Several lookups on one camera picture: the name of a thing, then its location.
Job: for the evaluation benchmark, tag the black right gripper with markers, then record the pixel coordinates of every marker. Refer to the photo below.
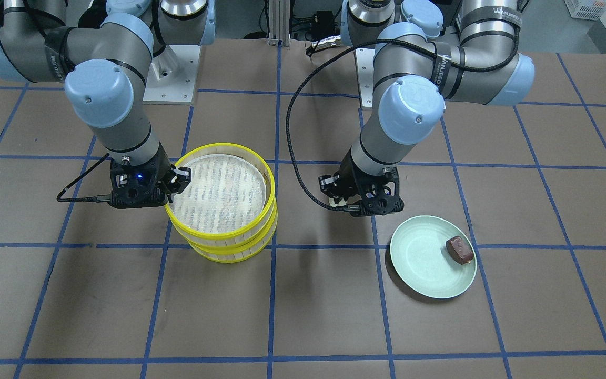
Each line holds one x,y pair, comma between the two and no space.
164,164

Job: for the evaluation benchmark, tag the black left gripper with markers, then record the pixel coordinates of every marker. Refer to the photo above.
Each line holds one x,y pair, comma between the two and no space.
347,177

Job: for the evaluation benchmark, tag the beige bun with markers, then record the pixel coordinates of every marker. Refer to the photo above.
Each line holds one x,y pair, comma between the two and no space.
337,202

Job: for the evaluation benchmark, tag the yellow steamer basket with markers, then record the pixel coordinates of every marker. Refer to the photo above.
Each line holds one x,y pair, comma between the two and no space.
231,254
230,198

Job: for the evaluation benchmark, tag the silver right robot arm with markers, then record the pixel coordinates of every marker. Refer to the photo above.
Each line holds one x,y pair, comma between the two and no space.
104,72

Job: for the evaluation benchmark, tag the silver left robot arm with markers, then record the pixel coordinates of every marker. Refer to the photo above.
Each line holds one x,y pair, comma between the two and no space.
414,74

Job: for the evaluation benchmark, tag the pale green plate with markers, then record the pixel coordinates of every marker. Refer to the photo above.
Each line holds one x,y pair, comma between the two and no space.
419,254

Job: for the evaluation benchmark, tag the brown bun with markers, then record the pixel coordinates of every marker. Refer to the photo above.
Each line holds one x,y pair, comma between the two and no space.
460,251

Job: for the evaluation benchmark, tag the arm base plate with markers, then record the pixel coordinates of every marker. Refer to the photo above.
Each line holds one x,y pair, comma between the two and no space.
172,76
364,71

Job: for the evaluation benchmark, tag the aluminium frame post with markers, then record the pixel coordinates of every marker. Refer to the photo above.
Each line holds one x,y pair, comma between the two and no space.
279,23

